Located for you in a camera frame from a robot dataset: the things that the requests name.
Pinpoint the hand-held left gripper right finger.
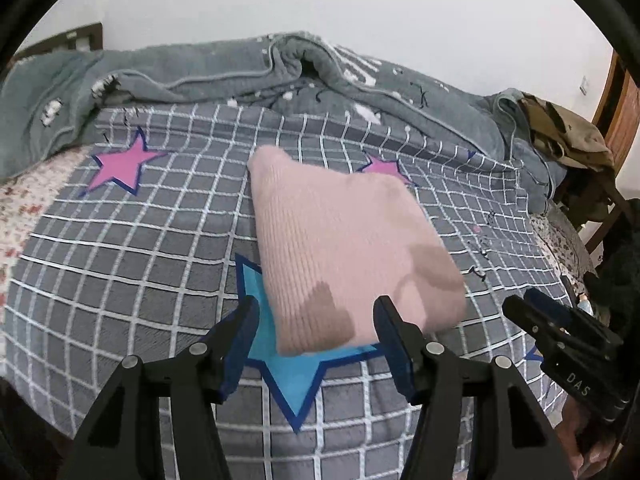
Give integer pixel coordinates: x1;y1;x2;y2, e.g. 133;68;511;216
374;295;576;480

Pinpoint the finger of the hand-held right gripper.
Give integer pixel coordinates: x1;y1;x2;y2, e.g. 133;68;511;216
524;288;578;328
501;294;563;356

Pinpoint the dark wooden chair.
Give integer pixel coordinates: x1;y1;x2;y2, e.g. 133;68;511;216
552;160;631;256

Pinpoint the pile of brown clothes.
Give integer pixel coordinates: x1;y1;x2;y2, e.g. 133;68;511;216
517;91;616;171

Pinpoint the grey checked star blanket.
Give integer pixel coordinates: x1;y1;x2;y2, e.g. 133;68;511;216
0;102;591;480

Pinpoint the pink knit sweater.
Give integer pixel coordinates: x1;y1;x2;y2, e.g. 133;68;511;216
248;145;468;358

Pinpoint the dark cloth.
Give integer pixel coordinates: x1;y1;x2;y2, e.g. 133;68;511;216
585;220;640;341

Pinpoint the person's right hand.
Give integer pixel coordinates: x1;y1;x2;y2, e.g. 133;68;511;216
557;395;626;480

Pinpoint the grey plush blanket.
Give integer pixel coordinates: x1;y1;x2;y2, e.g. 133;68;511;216
0;31;568;213

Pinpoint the dark wooden headboard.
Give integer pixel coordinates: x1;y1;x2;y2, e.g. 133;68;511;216
10;22;104;63

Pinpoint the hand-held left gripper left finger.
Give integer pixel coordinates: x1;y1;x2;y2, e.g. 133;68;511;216
59;295;261;480

